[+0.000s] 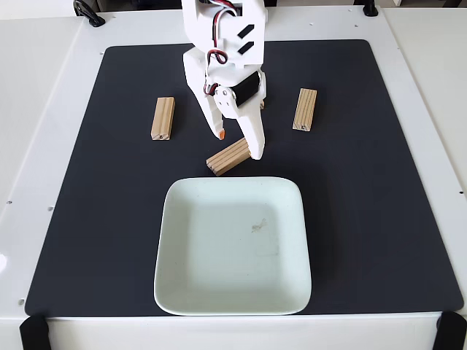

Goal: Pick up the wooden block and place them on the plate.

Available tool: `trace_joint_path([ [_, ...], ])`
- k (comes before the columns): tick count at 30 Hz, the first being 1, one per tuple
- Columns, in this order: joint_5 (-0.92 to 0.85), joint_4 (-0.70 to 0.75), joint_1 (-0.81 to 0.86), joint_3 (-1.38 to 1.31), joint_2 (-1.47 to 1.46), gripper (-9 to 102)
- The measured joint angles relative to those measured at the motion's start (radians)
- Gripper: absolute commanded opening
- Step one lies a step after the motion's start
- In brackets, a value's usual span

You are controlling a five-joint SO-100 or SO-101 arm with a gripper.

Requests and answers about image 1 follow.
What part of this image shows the pale green square plate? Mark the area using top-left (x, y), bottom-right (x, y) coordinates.
top-left (153, 176), bottom-right (313, 316)

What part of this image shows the black rubber mat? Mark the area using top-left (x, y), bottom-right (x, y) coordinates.
top-left (24, 39), bottom-right (464, 317)

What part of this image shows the red black white servo cable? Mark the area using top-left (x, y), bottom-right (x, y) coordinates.
top-left (202, 0), bottom-right (235, 98)

